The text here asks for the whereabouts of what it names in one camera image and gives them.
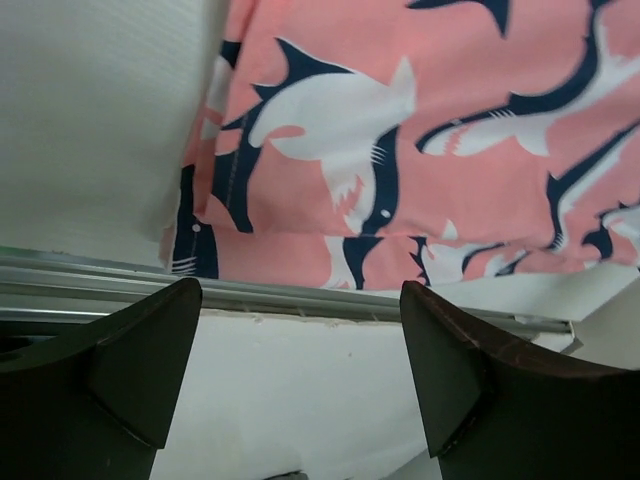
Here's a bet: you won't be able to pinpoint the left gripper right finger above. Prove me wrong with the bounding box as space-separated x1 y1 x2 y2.
400 281 639 479

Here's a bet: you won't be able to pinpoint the pink shark print shorts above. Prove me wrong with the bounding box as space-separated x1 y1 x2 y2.
162 1 639 290

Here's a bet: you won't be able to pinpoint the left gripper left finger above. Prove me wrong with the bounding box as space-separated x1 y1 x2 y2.
1 278 202 479

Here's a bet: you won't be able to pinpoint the aluminium frame rail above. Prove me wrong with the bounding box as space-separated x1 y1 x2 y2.
1 248 406 353

